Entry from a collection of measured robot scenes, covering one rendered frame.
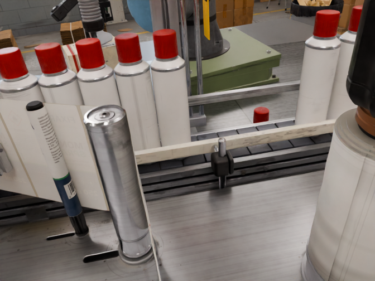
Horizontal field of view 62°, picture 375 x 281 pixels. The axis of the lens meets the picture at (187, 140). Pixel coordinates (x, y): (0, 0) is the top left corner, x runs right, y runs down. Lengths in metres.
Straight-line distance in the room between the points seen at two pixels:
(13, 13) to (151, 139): 5.56
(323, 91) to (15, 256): 0.50
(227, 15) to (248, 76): 3.27
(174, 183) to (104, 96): 0.18
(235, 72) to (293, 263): 0.57
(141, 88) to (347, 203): 0.31
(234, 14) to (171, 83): 3.74
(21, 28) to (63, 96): 5.56
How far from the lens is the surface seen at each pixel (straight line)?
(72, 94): 0.47
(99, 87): 0.45
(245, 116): 0.74
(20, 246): 0.47
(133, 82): 0.45
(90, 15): 0.54
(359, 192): 0.26
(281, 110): 0.78
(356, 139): 0.25
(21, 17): 5.99
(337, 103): 0.60
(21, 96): 0.48
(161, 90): 0.46
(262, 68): 0.89
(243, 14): 4.23
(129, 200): 0.32
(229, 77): 0.85
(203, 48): 0.90
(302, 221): 0.44
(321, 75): 0.54
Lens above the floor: 1.19
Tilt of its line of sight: 33 degrees down
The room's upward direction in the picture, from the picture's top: 5 degrees counter-clockwise
